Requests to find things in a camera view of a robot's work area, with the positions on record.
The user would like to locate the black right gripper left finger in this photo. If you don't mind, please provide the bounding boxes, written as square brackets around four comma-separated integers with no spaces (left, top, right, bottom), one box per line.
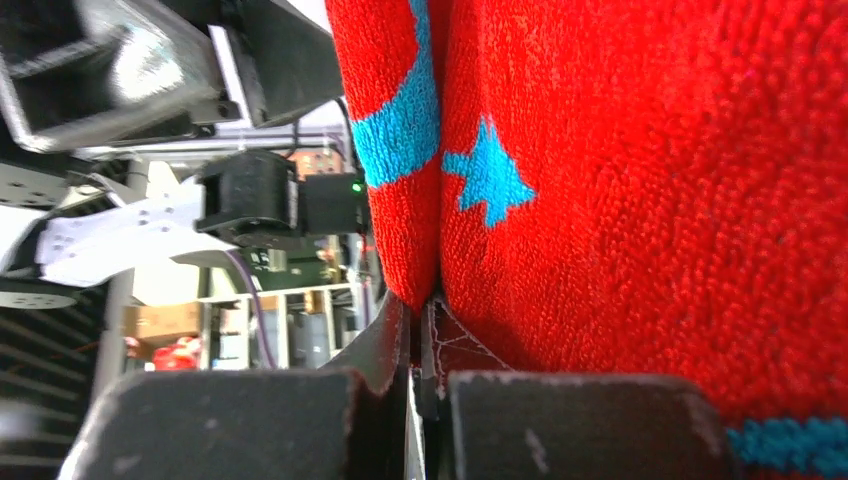
[59,294,411,479]

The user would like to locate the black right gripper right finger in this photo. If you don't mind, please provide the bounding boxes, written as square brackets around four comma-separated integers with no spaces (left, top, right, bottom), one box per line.
[421,298,739,479]

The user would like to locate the red blue patterned towel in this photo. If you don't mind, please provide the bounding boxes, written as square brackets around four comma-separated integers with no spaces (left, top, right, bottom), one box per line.
[326,1,847,479]

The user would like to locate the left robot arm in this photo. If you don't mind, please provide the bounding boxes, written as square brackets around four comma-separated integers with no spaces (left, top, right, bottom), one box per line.
[1,165,242,310]

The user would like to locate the aluminium frame rails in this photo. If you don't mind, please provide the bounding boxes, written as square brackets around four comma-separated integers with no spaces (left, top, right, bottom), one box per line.
[1,1,343,154]

